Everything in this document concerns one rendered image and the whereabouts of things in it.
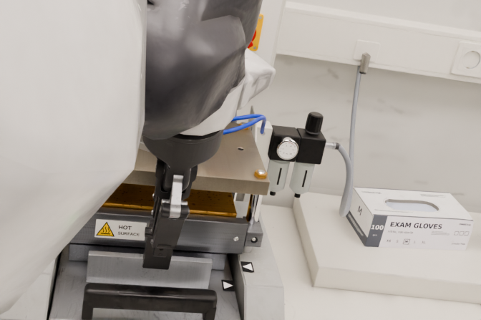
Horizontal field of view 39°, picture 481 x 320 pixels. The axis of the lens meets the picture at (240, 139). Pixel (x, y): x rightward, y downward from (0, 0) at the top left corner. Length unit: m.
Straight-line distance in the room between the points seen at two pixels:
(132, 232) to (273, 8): 0.38
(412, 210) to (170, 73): 1.04
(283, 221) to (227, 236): 0.65
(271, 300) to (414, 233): 0.63
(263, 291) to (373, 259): 0.55
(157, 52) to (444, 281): 1.02
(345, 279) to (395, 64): 0.45
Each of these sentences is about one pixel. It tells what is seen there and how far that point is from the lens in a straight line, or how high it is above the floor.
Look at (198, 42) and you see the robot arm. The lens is 0.45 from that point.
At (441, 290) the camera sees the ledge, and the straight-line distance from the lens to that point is 1.38.
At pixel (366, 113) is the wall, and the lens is 1.51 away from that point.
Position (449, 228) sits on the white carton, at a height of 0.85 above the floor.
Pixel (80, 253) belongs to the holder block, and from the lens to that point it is 0.88.
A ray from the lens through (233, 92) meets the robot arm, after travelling 0.56.
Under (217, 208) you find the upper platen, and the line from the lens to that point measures 0.86.
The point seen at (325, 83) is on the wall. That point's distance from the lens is 1.46.
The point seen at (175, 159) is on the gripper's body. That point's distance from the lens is 0.61.
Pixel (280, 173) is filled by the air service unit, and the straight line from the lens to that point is 1.07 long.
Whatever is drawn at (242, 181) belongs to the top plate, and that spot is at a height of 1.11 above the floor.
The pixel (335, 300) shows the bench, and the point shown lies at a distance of 1.29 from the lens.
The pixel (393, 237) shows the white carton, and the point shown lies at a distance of 1.40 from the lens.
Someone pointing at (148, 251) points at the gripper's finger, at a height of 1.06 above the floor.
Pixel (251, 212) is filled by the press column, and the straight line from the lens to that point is 0.86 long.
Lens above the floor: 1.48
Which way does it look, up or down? 23 degrees down
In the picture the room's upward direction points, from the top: 11 degrees clockwise
